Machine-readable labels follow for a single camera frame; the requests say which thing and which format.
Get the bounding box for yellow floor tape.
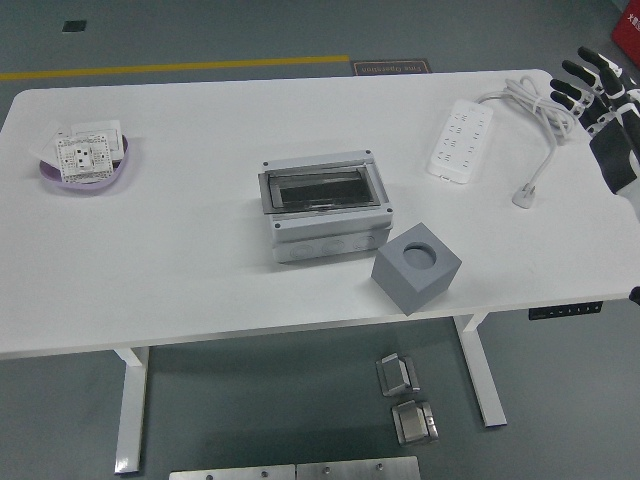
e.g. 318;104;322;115
0;54;350;83

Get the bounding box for white power strip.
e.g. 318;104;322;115
424;98;494;186

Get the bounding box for brown floor sign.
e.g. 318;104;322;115
349;60;431;78

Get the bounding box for white power cord with plug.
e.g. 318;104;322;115
472;75;578;209

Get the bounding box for small metal block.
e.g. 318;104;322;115
375;352;422;398
390;399;441;447

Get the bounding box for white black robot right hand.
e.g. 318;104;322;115
549;46;640;224

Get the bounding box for white wall socket panel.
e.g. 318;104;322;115
53;133;114;183

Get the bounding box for purple shallow bowl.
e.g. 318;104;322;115
38;133;133;193

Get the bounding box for red box with white print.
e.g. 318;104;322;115
610;0;640;64

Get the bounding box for grey cube with round hole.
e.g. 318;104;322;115
371;222;463;318

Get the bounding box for grey box with clear lid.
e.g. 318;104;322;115
257;148;394;265

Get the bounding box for white table leg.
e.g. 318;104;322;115
112;345;151;476
452;312;509;429

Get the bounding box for white blank cover plate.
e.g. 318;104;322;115
28;123;71;167

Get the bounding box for white switch panel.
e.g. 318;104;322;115
69;119;125;169

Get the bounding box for black table control panel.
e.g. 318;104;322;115
528;301;604;321

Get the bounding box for flat metal plate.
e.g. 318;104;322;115
295;455;422;480
168;463;298;480

